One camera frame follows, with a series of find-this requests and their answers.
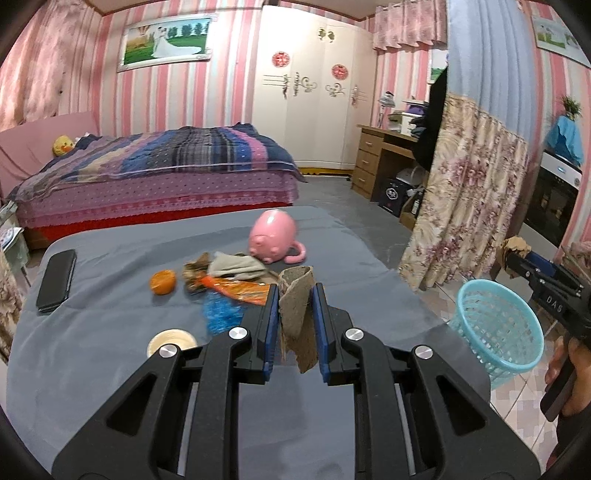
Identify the floral curtain right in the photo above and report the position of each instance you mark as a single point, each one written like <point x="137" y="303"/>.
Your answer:
<point x="482" y="151"/>

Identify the white plastic lid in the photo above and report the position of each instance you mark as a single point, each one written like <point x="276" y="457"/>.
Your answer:
<point x="182" y="339"/>

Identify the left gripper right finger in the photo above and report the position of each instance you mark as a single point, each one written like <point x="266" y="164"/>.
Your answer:
<point x="415" y="416"/>

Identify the blue plastic bag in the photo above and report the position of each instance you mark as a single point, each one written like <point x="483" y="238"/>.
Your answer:
<point x="221" y="313"/>

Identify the brown paper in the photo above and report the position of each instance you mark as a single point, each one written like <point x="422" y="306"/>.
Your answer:
<point x="194" y="271"/>

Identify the beige cloth pouch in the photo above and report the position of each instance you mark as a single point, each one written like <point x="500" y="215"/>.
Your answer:
<point x="240" y="267"/>

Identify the light blue plastic basket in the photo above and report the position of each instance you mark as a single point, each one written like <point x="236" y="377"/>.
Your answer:
<point x="500" y="328"/>

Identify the pink window curtain right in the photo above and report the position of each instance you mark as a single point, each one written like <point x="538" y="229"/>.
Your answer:
<point x="414" y="23"/>

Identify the small wall picture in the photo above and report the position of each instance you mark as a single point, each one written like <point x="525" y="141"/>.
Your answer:
<point x="553" y="36"/>

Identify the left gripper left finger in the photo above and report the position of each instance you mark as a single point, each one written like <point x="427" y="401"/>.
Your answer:
<point x="176" y="416"/>

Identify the wooden desk with drawers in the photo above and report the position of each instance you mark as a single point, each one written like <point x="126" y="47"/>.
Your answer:
<point x="381" y="155"/>

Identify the curled cardboard scrap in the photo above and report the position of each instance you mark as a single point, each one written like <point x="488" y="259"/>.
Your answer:
<point x="297" y="325"/>

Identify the pink pig mug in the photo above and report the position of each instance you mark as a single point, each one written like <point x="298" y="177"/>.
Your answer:
<point x="273" y="238"/>

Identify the yellow duck plush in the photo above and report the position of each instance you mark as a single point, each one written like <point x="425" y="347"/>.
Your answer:
<point x="62" y="145"/>

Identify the person right hand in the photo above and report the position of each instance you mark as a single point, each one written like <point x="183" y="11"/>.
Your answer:
<point x="580" y="356"/>

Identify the black box under desk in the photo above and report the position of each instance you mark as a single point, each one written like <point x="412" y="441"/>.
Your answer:
<point x="394" y="195"/>

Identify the pink window curtain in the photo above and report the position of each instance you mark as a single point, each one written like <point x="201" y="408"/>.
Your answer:
<point x="414" y="23"/>
<point x="47" y="62"/>

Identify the pink window curtain left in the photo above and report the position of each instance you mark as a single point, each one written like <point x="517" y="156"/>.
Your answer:
<point x="47" y="62"/>

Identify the desk lamp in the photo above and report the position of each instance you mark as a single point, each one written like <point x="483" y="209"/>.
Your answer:
<point x="386" y="102"/>

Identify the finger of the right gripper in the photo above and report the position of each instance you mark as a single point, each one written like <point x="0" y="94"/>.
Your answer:
<point x="515" y="265"/>
<point x="544" y="265"/>

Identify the framed wedding photo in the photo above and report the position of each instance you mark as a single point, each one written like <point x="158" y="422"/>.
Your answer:
<point x="166" y="40"/>

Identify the potted green plant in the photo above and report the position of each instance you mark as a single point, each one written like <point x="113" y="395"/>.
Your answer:
<point x="572" y="108"/>

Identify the bed with striped quilt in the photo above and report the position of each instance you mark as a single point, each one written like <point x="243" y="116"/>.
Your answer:
<point x="105" y="182"/>

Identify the floral curtain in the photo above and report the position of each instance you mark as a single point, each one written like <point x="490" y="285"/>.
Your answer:
<point x="11" y="304"/>
<point x="482" y="151"/>

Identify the blue cloth covered object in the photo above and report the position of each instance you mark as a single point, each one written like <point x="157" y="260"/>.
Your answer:
<point x="564" y="140"/>

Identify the floral curtain left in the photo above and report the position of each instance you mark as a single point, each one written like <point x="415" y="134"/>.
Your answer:
<point x="11" y="304"/>

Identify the orange snack bag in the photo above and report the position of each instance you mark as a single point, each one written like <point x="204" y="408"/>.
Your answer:
<point x="242" y="291"/>

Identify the white wardrobe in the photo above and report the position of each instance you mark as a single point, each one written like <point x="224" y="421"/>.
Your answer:
<point x="314" y="86"/>

